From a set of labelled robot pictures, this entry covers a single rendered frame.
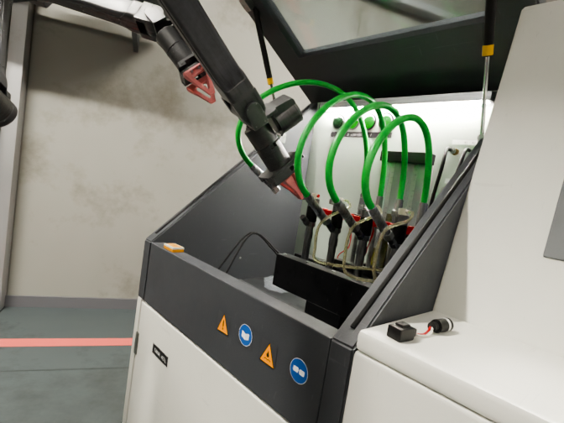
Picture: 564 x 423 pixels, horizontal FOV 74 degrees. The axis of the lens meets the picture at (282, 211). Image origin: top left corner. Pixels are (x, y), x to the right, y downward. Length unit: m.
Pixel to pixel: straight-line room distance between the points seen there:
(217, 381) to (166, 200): 2.37
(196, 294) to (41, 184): 2.39
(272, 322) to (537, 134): 0.54
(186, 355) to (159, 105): 2.40
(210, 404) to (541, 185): 0.71
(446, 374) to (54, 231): 2.91
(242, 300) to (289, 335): 0.13
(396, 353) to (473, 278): 0.25
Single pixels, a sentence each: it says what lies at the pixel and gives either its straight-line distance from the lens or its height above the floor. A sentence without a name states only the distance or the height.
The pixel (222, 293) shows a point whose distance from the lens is 0.76.
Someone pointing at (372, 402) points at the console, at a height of 0.90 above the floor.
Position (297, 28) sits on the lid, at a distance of 1.23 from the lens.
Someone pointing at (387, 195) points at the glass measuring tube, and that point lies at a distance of 1.12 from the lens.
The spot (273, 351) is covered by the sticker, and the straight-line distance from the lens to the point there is 0.66.
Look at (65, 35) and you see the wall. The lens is 3.19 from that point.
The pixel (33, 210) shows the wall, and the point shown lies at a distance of 3.15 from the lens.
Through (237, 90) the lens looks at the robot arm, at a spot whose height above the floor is 1.32.
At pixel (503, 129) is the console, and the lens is 0.78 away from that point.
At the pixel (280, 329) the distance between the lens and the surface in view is 0.64.
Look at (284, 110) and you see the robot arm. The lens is 0.84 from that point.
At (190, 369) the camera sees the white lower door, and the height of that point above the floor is 0.73.
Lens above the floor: 1.16
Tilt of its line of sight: 5 degrees down
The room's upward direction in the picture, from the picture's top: 9 degrees clockwise
